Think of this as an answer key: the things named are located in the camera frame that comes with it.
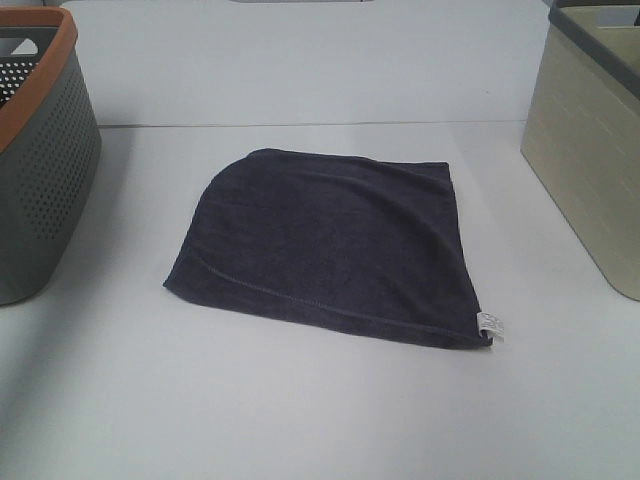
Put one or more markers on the dark grey towel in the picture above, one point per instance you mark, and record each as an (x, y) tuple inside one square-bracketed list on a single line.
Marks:
[(344, 243)]

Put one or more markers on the beige bin grey rim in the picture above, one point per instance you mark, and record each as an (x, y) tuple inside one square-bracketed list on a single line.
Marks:
[(581, 137)]

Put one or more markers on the grey perforated basket orange rim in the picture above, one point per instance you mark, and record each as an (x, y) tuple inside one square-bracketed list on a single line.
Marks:
[(50, 147)]

